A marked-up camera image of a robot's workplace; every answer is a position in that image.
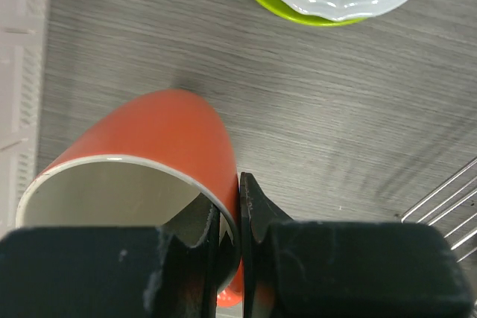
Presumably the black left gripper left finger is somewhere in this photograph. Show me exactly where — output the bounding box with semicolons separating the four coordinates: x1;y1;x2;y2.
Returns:
1;198;220;317

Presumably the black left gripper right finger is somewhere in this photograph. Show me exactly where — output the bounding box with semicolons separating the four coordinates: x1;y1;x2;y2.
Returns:
240;173;474;317

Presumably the orange ceramic mug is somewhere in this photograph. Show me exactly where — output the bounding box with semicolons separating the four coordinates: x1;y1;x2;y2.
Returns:
15;89;243;307

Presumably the lime green plate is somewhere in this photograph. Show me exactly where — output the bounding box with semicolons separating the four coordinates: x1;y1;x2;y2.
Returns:
255;0;365;28

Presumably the white perforated file organizer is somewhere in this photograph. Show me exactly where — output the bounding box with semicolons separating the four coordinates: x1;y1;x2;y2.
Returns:
1;0;50;235

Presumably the metal wire dish rack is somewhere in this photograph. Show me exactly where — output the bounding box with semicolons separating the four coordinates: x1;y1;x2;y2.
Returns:
399;159;476;270

